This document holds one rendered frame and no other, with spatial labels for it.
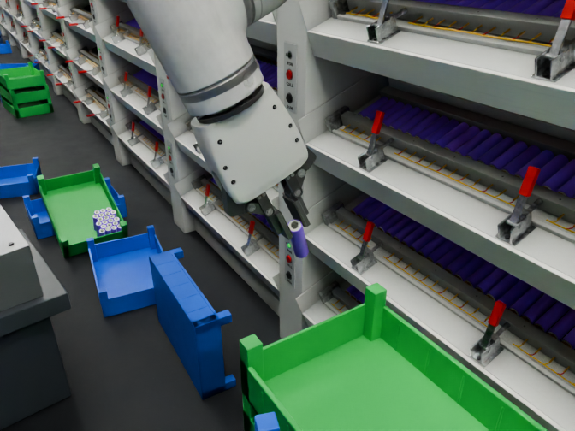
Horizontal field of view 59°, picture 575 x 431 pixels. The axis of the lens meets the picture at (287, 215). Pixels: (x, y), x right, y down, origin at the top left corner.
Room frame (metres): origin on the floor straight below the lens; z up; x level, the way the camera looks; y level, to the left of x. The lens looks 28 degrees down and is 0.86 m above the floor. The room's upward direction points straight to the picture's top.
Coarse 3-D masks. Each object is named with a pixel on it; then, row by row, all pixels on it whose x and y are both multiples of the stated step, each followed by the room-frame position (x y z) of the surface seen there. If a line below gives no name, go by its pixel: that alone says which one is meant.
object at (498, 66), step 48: (336, 0) 0.90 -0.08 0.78; (384, 0) 0.77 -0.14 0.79; (432, 0) 0.80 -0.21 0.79; (480, 0) 0.74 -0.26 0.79; (528, 0) 0.69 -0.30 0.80; (336, 48) 0.83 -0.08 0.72; (384, 48) 0.73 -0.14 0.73; (432, 48) 0.69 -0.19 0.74; (480, 48) 0.65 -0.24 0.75; (528, 48) 0.60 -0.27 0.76; (480, 96) 0.60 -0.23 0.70; (528, 96) 0.55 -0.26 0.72
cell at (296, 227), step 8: (288, 224) 0.52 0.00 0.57; (296, 224) 0.52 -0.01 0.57; (296, 232) 0.51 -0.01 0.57; (304, 232) 0.53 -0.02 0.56; (296, 240) 0.52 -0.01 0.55; (304, 240) 0.53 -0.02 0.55; (296, 248) 0.53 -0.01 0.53; (304, 248) 0.53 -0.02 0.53; (296, 256) 0.54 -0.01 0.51; (304, 256) 0.54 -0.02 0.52
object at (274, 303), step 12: (132, 156) 2.06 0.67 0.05; (144, 168) 1.93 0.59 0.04; (156, 180) 1.81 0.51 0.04; (168, 192) 1.71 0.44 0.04; (204, 228) 1.44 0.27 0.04; (216, 240) 1.36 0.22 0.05; (228, 252) 1.29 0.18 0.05; (240, 264) 1.22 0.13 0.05; (240, 276) 1.23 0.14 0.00; (252, 276) 1.17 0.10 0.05; (252, 288) 1.17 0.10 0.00; (264, 288) 1.11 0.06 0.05; (264, 300) 1.11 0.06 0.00; (276, 300) 1.06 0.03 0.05; (276, 312) 1.06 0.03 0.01
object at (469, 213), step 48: (336, 96) 0.93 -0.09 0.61; (384, 96) 0.94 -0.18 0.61; (432, 96) 0.86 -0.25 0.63; (336, 144) 0.86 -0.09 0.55; (384, 144) 0.78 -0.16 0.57; (432, 144) 0.74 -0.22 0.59; (480, 144) 0.71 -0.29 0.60; (528, 144) 0.69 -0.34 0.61; (384, 192) 0.72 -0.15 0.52; (432, 192) 0.66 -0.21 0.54; (480, 192) 0.64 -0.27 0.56; (528, 192) 0.54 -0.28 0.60; (480, 240) 0.56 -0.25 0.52; (528, 240) 0.53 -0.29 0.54
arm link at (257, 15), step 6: (252, 0) 0.50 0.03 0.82; (258, 0) 0.50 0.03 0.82; (264, 0) 0.51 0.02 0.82; (270, 0) 0.51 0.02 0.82; (276, 0) 0.52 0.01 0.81; (282, 0) 0.53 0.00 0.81; (258, 6) 0.50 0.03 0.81; (264, 6) 0.51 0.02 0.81; (270, 6) 0.52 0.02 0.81; (276, 6) 0.53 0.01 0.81; (258, 12) 0.51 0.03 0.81; (264, 12) 0.52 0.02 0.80; (270, 12) 0.53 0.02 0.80; (258, 18) 0.52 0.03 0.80
